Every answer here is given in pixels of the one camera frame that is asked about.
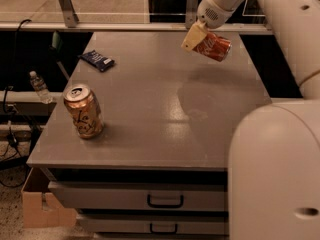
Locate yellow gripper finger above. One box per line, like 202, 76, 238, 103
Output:
181, 21, 207, 52

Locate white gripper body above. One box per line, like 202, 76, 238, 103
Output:
197, 0, 244, 29

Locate red coke can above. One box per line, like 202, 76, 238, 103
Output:
194, 32, 231, 62

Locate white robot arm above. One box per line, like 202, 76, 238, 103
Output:
182, 0, 320, 240

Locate gold LaCroix can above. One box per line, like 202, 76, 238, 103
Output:
63, 83, 104, 139

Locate blue snack bag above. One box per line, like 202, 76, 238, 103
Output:
79, 50, 115, 72

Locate grey drawer cabinet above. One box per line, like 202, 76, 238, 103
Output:
29, 32, 269, 240

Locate clear plastic water bottle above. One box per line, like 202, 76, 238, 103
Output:
29, 71, 53, 104

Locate cardboard box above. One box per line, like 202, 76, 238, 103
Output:
21, 168, 76, 228

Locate middle metal bracket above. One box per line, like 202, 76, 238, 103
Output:
185, 0, 198, 29

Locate metal bracket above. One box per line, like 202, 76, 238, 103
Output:
185, 0, 198, 29
58, 0, 79, 28

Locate left metal bracket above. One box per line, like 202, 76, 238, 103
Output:
58, 0, 79, 28

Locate green handled tool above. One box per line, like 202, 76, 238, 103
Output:
49, 31, 70, 80

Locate black cable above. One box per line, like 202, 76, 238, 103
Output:
1, 18, 33, 115

